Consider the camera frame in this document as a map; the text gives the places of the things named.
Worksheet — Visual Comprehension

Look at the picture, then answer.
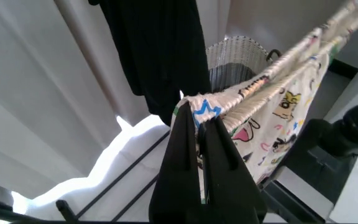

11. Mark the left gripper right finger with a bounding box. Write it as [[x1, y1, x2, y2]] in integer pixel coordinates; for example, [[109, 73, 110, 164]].
[[199, 116, 267, 223]]

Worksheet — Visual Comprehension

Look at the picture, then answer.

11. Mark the white curtain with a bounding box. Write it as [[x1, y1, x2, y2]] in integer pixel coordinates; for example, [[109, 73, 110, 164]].
[[0, 0, 231, 200]]

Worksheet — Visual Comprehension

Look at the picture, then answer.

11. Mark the cream printed garment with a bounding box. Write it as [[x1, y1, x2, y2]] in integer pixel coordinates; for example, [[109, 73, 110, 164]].
[[171, 0, 358, 203]]

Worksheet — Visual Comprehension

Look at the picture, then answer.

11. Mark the black garment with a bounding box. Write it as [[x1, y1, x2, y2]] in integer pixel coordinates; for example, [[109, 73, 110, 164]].
[[88, 0, 213, 127]]

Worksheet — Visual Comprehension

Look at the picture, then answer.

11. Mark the black clothes rack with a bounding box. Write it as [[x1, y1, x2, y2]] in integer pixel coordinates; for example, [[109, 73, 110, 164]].
[[0, 130, 171, 223]]

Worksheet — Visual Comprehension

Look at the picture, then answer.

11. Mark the white laundry basket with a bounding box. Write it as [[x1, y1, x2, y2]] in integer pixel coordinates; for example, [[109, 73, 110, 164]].
[[205, 35, 283, 94]]

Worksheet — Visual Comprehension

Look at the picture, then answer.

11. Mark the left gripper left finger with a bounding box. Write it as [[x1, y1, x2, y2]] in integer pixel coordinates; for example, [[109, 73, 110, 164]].
[[149, 102, 203, 223]]

